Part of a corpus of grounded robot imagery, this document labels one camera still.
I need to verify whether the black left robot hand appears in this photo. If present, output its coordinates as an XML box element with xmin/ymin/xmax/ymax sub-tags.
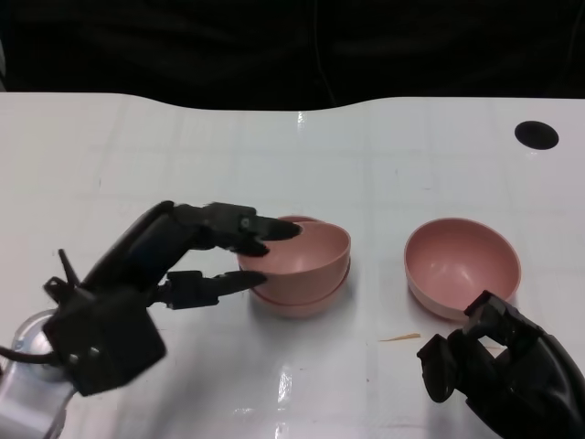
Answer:
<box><xmin>80</xmin><ymin>200</ymin><xmax>305</xmax><ymax>312</ymax></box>

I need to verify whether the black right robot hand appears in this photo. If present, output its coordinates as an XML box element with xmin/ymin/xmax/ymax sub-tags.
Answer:
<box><xmin>416</xmin><ymin>290</ymin><xmax>585</xmax><ymax>439</ymax></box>

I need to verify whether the pink plastic bowl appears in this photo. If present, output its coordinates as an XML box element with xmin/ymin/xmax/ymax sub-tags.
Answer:
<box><xmin>249</xmin><ymin>262</ymin><xmax>352</xmax><ymax>320</ymax></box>
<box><xmin>237</xmin><ymin>215</ymin><xmax>352</xmax><ymax>303</ymax></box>
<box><xmin>404</xmin><ymin>218</ymin><xmax>523</xmax><ymax>321</ymax></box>

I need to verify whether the black cloth drape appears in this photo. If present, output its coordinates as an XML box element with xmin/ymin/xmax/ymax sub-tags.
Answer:
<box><xmin>0</xmin><ymin>0</ymin><xmax>585</xmax><ymax>111</ymax></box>

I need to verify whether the black round table grommet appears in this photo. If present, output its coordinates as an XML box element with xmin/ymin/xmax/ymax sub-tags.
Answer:
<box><xmin>515</xmin><ymin>121</ymin><xmax>560</xmax><ymax>150</ymax></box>

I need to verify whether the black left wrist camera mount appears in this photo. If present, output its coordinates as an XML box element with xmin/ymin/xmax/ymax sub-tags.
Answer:
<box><xmin>43</xmin><ymin>273</ymin><xmax>166</xmax><ymax>397</ymax></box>

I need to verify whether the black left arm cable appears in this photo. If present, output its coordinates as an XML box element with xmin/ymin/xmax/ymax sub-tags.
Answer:
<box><xmin>0</xmin><ymin>249</ymin><xmax>79</xmax><ymax>367</ymax></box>

